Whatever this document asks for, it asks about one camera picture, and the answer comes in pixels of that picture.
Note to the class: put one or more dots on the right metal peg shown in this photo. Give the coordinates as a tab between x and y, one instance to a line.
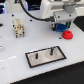
51	51

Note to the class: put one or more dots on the blue gear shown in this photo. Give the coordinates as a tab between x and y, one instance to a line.
60	27

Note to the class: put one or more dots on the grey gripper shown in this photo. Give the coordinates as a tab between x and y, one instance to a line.
63	16

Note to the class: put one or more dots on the black framed peg base plate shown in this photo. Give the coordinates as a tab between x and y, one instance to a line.
44	56

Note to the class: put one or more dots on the red gear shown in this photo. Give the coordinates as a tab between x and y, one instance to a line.
67	35

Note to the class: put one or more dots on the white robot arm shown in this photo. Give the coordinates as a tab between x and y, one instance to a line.
48	7

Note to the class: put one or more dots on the beige connector block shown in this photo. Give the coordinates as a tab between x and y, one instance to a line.
18	27

